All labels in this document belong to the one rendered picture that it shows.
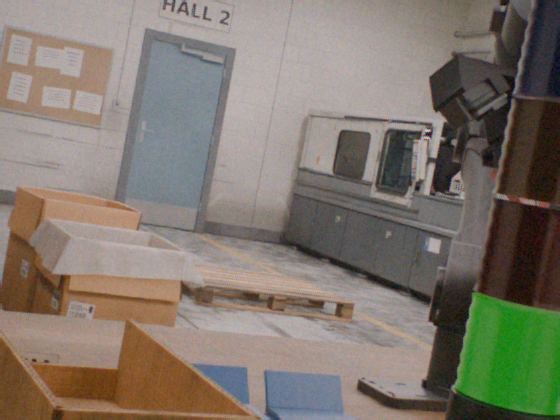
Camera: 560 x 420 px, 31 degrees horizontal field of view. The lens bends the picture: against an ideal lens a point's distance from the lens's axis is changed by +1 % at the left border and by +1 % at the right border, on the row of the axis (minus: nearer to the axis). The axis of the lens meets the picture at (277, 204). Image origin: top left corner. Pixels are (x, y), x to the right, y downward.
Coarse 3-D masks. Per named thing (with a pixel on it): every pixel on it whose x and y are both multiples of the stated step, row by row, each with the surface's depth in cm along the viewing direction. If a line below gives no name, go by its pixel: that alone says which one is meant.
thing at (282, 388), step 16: (272, 384) 79; (288, 384) 80; (304, 384) 81; (320, 384) 82; (336, 384) 82; (272, 400) 79; (288, 400) 80; (304, 400) 80; (320, 400) 81; (336, 400) 82; (288, 416) 77; (304, 416) 78; (320, 416) 79; (336, 416) 80
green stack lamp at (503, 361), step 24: (480, 312) 35; (504, 312) 34; (528, 312) 34; (552, 312) 35; (480, 336) 35; (504, 336) 34; (528, 336) 34; (552, 336) 34; (480, 360) 35; (504, 360) 34; (528, 360) 34; (552, 360) 34; (456, 384) 36; (480, 384) 34; (504, 384) 34; (528, 384) 34; (552, 384) 34; (528, 408) 34; (552, 408) 34
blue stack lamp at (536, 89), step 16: (544, 0) 34; (528, 16) 35; (544, 16) 34; (528, 32) 35; (544, 32) 34; (528, 48) 35; (544, 48) 34; (528, 64) 34; (544, 64) 34; (528, 80) 34; (544, 80) 34; (528, 96) 35; (544, 96) 34
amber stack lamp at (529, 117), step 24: (528, 120) 34; (552, 120) 34; (504, 144) 35; (528, 144) 34; (552, 144) 34; (504, 168) 35; (528, 168) 34; (552, 168) 34; (504, 192) 35; (528, 192) 34; (552, 192) 34
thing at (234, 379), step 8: (200, 368) 77; (208, 368) 78; (216, 368) 78; (224, 368) 78; (232, 368) 79; (240, 368) 79; (208, 376) 77; (216, 376) 78; (224, 376) 78; (232, 376) 78; (240, 376) 79; (224, 384) 78; (232, 384) 78; (240, 384) 79; (232, 392) 78; (240, 392) 78; (248, 392) 79; (240, 400) 78; (248, 400) 78; (264, 416) 76
